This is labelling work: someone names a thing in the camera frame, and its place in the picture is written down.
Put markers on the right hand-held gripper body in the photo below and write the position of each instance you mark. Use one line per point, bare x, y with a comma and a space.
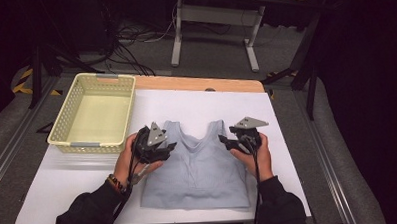
249, 132

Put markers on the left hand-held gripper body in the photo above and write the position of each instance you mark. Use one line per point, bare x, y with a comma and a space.
155, 137

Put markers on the light blue sleeveless top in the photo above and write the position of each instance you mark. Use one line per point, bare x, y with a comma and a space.
198, 172

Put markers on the cream perforated plastic basket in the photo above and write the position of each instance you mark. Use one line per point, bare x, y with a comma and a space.
96, 115

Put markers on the person's right hand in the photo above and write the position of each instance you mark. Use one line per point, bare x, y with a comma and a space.
261, 163

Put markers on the person's left hand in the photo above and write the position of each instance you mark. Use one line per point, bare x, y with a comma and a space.
125, 164

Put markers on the dark round table grommet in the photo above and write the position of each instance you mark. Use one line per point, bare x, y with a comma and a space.
209, 89

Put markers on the white table sheet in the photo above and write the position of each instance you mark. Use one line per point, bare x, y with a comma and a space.
89, 182

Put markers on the black metal stand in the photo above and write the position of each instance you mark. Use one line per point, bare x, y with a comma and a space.
304, 55
36, 64

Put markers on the desk with white legs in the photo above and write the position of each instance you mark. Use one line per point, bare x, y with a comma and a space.
216, 14

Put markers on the yellow black floor tape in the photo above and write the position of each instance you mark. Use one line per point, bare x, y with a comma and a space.
23, 81

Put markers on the metal floor rail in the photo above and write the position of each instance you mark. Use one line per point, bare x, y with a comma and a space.
324, 154
14, 148

